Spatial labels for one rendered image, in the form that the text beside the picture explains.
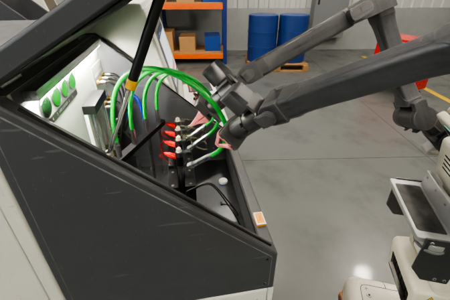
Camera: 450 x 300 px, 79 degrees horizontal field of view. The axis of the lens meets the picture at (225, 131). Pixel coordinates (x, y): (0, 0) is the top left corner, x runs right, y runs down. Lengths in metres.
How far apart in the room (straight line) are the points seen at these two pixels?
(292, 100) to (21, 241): 0.66
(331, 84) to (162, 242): 0.53
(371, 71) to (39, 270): 0.83
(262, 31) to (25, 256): 5.19
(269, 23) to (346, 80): 5.08
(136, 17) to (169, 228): 0.81
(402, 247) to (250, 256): 0.60
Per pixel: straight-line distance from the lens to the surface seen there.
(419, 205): 1.02
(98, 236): 0.73
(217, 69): 0.83
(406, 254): 1.21
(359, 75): 0.51
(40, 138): 0.59
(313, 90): 0.55
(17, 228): 0.76
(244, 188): 1.04
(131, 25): 1.20
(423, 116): 1.04
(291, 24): 5.66
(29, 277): 0.88
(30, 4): 5.24
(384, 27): 1.00
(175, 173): 1.08
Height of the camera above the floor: 1.63
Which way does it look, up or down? 29 degrees down
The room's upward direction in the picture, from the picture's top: straight up
